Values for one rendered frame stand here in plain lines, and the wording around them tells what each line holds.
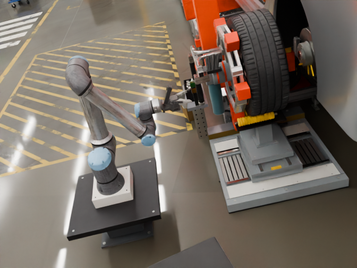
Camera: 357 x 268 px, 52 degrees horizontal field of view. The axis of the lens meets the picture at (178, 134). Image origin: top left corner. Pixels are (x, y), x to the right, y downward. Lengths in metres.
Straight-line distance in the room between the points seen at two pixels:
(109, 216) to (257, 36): 1.42
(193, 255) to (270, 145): 1.12
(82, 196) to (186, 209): 0.74
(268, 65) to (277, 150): 0.76
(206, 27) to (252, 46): 0.66
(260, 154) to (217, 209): 0.49
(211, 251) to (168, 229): 0.69
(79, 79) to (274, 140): 1.47
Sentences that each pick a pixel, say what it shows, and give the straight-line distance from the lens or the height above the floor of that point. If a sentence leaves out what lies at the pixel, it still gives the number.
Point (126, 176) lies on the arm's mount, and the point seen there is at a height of 0.38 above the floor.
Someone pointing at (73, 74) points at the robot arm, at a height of 1.20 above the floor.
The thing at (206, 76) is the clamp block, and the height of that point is 0.94.
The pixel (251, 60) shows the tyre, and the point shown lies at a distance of 2.18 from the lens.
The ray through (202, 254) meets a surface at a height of 0.34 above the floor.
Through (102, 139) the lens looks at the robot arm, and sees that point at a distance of 2.45.
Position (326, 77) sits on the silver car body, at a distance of 2.04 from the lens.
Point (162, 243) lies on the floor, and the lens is 2.57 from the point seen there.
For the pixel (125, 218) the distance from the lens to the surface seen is 2.39.
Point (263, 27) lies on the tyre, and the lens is 2.27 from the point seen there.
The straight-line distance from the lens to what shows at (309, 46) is 2.51.
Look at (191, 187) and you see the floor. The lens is 2.88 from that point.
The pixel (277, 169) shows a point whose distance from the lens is 2.66.
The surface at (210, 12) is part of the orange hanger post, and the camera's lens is 2.76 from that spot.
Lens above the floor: 1.92
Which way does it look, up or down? 33 degrees down
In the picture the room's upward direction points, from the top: 15 degrees counter-clockwise
